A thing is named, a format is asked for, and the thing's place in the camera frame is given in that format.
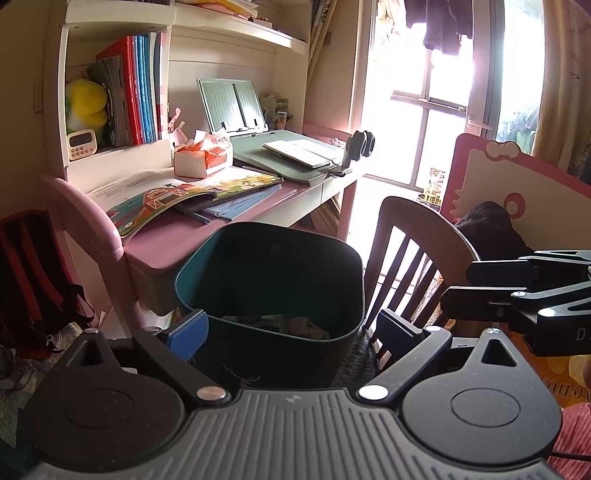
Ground open book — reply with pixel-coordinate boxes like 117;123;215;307
263;138;341;169

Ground red black backpack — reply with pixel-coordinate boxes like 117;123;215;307
0;210;96;357

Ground pink cartoon board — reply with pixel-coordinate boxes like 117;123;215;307
438;133;591;260

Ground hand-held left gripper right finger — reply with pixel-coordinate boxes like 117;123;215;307
358;308;523;409

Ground teal trash bin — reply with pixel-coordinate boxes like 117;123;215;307
174;222;366;391

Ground white digital timer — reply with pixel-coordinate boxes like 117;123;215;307
67;128;98;161

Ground white window frame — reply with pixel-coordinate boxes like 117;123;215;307
355;0;509;195

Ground colourful picture book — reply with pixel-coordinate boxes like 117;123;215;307
106;173;283;239

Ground grey-green slanted desk board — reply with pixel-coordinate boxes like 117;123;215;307
228;129;354;186

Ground brown paper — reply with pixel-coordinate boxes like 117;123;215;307
281;316;331;341

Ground leaning rolled posters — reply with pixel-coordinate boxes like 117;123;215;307
307;0;338;94

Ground grey clamp knob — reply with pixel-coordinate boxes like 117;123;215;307
342;130;376;176

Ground blue folders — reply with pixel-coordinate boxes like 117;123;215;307
175;182;284;222

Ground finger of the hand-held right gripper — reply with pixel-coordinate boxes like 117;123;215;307
440;277;591;334
466;249;591;289

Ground dark wooden chair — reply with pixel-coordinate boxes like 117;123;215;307
330;196;484;376

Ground green upright book holder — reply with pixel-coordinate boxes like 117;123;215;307
197;78;270;136

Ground row of red blue books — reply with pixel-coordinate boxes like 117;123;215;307
88;32;165;149

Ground pink desk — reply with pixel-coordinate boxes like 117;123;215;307
41;124;385;334

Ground small pink ornament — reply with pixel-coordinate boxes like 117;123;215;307
168;107;187;144

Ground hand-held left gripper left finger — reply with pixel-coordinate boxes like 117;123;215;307
67;309;230;408

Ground hanging dark clothes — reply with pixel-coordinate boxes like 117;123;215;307
404;0;476;57

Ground yellow patterned curtain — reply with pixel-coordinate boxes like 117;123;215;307
531;0;591;182

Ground yellow green plush toy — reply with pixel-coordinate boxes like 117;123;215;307
65;78;110;136

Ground white open workbook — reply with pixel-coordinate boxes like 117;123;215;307
87;168;218;209

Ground dark cloth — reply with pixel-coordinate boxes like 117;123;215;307
455;202;537;267

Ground small desk organizer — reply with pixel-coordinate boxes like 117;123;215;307
262;93;290;131

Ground person's pink ribbed clothing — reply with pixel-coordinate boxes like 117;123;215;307
549;401;591;464

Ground orange white tissue box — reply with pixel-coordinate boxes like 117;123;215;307
173;130;234;180

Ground stack of papers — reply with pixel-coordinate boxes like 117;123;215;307
185;0;260;20

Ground cream desk hutch shelf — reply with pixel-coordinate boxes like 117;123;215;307
44;0;315;182

